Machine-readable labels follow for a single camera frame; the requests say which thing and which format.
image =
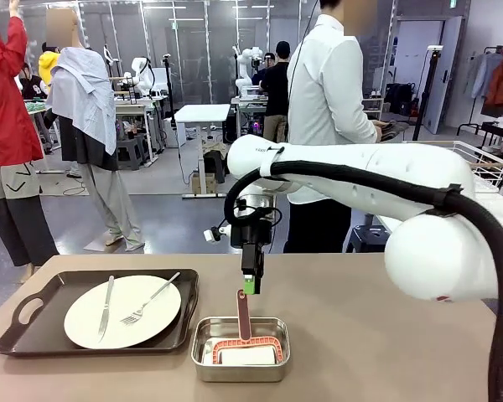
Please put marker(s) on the black utility cart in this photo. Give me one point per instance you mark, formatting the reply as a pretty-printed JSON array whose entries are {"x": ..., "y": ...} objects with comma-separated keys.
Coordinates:
[{"x": 501, "y": 134}]

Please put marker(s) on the rectangular steel tray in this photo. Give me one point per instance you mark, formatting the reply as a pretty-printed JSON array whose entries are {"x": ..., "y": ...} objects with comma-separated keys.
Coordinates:
[{"x": 241, "y": 372}]

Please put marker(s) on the figure in red jacket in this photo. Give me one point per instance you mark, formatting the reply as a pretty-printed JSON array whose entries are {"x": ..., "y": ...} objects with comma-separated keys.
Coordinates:
[{"x": 4, "y": 104}]

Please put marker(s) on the salmon brown lint roller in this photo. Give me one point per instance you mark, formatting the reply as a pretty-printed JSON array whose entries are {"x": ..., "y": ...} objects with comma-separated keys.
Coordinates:
[{"x": 245, "y": 318}]

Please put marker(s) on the grey door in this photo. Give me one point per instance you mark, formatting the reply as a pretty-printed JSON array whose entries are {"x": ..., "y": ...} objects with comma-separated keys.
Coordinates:
[{"x": 444, "y": 75}]

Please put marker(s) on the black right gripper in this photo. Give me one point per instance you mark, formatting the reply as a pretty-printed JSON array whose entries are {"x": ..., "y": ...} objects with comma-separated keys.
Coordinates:
[{"x": 251, "y": 238}]

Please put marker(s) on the person in yellow hoodie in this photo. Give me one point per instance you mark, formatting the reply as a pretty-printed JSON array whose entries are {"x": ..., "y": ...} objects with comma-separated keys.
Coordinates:
[{"x": 48, "y": 63}]

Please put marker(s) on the round cream plate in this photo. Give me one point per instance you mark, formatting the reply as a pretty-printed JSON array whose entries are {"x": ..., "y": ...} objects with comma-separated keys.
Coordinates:
[{"x": 151, "y": 301}]

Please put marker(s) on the grey plastic stool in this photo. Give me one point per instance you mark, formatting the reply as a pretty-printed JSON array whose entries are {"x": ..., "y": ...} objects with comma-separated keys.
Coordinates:
[{"x": 130, "y": 153}]

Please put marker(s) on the black clothes rack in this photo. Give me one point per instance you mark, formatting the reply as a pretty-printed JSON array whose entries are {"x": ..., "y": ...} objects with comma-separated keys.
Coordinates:
[{"x": 492, "y": 50}]

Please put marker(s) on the small white wrist camera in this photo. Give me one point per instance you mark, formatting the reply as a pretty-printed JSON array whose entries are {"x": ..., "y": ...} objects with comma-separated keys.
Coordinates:
[{"x": 213, "y": 235}]

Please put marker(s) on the white standing desk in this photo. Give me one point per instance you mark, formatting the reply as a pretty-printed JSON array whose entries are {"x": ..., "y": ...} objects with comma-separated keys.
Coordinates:
[{"x": 203, "y": 113}]

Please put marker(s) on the person's right forearm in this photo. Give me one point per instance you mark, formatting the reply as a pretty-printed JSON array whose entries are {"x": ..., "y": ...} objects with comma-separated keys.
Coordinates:
[{"x": 362, "y": 113}]

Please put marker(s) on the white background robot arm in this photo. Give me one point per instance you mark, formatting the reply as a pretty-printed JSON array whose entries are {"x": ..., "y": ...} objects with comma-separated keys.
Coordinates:
[
  {"x": 140, "y": 75},
  {"x": 247, "y": 67}
]

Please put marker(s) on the steel table knife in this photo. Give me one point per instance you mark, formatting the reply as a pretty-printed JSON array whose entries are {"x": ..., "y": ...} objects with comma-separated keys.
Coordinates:
[{"x": 105, "y": 310}]

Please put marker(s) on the person's right hand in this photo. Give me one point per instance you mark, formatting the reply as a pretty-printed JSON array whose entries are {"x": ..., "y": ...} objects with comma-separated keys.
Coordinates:
[{"x": 378, "y": 127}]

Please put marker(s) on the person in white shirt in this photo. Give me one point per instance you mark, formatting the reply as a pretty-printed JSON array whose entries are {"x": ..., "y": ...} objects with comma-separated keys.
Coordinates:
[{"x": 327, "y": 84}]

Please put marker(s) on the person in black cap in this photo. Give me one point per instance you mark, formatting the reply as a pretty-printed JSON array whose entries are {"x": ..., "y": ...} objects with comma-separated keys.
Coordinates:
[{"x": 276, "y": 84}]

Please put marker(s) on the black bag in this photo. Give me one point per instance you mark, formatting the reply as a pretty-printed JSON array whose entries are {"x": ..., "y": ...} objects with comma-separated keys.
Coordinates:
[{"x": 400, "y": 98}]

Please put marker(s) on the steel fork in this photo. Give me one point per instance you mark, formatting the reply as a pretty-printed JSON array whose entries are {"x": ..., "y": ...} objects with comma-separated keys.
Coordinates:
[{"x": 151, "y": 297}]

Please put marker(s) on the seated person in black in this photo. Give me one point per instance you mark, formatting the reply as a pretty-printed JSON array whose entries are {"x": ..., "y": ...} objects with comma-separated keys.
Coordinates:
[{"x": 32, "y": 86}]

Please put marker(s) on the grey hanging shirt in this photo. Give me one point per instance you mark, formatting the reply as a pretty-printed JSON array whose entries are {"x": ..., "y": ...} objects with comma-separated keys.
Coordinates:
[{"x": 484, "y": 75}]

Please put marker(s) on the dark brown serving tray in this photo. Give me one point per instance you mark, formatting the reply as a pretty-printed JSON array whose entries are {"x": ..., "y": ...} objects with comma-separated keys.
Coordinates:
[{"x": 33, "y": 335}]

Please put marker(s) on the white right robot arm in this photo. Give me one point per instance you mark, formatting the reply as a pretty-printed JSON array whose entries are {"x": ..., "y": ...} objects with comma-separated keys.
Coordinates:
[{"x": 360, "y": 171}]

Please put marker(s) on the dark brown cloth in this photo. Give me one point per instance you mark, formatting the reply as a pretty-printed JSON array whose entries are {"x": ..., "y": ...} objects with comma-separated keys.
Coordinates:
[{"x": 394, "y": 130}]

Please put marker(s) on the black stool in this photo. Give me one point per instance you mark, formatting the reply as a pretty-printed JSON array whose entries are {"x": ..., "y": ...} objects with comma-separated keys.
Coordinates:
[{"x": 366, "y": 238}]

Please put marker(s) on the black tripod stand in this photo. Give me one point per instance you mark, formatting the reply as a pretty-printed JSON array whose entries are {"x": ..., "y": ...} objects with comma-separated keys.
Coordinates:
[{"x": 428, "y": 92}]

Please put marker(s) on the cardboard box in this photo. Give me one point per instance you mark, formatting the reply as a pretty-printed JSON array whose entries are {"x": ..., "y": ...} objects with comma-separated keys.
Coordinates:
[{"x": 203, "y": 184}]

